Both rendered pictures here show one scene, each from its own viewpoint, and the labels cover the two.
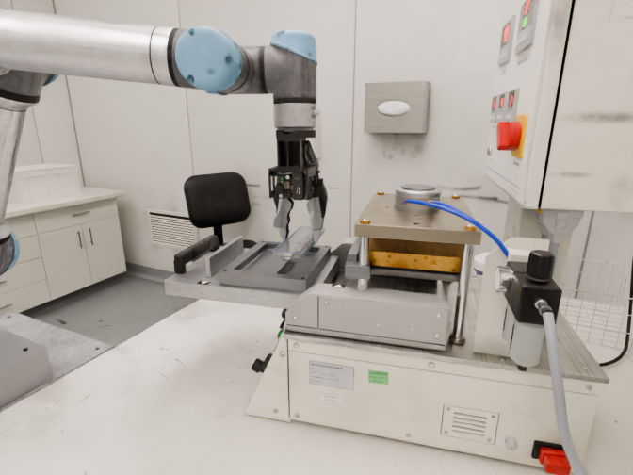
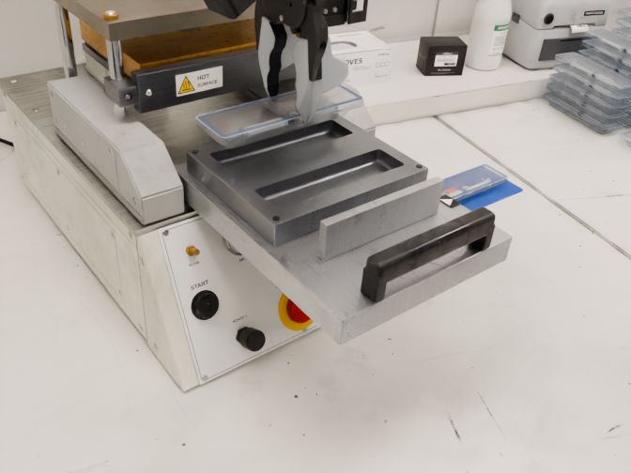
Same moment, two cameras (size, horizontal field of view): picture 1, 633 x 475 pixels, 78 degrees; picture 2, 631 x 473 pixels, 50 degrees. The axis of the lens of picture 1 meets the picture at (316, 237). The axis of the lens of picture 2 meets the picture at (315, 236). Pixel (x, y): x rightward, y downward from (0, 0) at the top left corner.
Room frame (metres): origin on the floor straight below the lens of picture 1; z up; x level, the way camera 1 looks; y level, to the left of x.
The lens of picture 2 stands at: (1.25, 0.45, 1.34)
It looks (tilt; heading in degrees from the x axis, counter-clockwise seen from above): 35 degrees down; 215
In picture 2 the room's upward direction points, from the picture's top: 5 degrees clockwise
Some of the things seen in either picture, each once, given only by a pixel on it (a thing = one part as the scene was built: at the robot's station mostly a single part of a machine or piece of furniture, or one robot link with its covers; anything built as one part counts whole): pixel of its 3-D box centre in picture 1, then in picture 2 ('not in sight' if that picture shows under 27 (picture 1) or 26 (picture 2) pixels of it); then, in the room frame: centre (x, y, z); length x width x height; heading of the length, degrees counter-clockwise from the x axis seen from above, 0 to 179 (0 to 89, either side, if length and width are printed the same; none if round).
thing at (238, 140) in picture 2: (300, 243); (283, 116); (0.73, 0.03, 1.03); 0.18 x 0.06 x 0.02; 166
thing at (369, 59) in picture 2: not in sight; (330, 61); (0.14, -0.33, 0.83); 0.23 x 0.12 x 0.07; 154
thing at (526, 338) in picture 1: (520, 303); not in sight; (0.43, -0.25, 1.05); 0.15 x 0.05 x 0.15; 166
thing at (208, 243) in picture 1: (198, 253); (432, 251); (0.79, 0.25, 0.99); 0.15 x 0.02 x 0.04; 166
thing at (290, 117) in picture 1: (297, 118); not in sight; (0.71, 0.03, 1.26); 0.08 x 0.08 x 0.05
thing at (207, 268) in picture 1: (258, 266); (333, 198); (0.75, 0.12, 0.97); 0.30 x 0.22 x 0.08; 76
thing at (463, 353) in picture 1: (428, 304); (177, 114); (0.67, -0.21, 0.93); 0.46 x 0.35 x 0.01; 76
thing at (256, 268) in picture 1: (280, 263); (307, 169); (0.74, 0.07, 0.98); 0.20 x 0.17 x 0.03; 166
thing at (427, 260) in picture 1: (413, 233); (191, 20); (0.67, -0.17, 1.07); 0.22 x 0.17 x 0.10; 166
